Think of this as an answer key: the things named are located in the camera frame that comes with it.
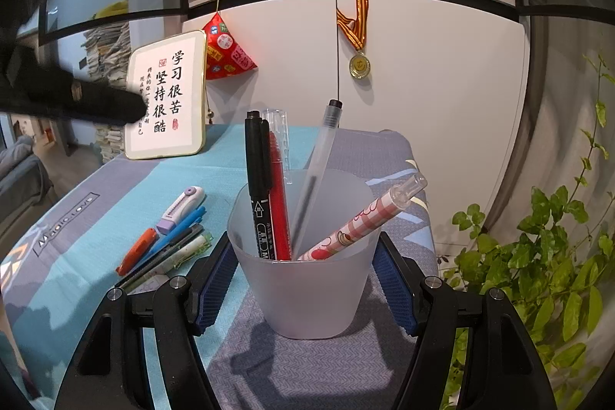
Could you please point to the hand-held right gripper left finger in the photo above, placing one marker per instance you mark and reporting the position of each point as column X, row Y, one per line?
column 214, row 294

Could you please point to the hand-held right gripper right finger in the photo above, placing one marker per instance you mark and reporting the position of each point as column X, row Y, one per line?
column 391, row 290

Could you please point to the green and white pen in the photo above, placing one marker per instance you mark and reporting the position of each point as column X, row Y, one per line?
column 192, row 249

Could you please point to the dark grey pen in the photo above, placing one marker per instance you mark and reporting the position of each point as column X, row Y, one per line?
column 185, row 236

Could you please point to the blue pen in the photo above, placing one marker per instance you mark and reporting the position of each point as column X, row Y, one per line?
column 182, row 227

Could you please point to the pink patterned pen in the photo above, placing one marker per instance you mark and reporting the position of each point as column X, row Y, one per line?
column 370, row 213

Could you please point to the frosted plastic cup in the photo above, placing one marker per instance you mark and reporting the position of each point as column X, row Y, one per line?
column 307, row 294

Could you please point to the orange pen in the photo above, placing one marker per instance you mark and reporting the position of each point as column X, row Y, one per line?
column 137, row 251

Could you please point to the red gel pen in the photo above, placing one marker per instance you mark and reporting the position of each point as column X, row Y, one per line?
column 279, row 218

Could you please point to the black marker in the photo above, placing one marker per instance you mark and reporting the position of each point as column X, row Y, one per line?
column 257, row 179

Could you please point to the clear gel pen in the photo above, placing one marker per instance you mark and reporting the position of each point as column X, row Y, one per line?
column 319, row 150

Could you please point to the tall pile of books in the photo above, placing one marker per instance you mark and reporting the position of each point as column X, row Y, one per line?
column 113, row 49

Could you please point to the grey sofa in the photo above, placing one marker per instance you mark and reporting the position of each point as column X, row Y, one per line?
column 24, row 179

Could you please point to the blue and grey tablecloth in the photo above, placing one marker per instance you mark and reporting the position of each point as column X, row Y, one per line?
column 120, row 189

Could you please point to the framed calligraphy sign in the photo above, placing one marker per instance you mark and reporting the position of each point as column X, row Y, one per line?
column 178, row 54

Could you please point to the red pyramid hanging ornament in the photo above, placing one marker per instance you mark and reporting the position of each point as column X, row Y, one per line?
column 226, row 49

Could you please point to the green potted plant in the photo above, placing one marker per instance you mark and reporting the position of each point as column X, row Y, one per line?
column 552, row 246

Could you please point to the white bookshelf cabinet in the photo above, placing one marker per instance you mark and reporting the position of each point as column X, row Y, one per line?
column 432, row 78

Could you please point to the gold medal with striped ribbon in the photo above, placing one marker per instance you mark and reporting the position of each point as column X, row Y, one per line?
column 360, row 64

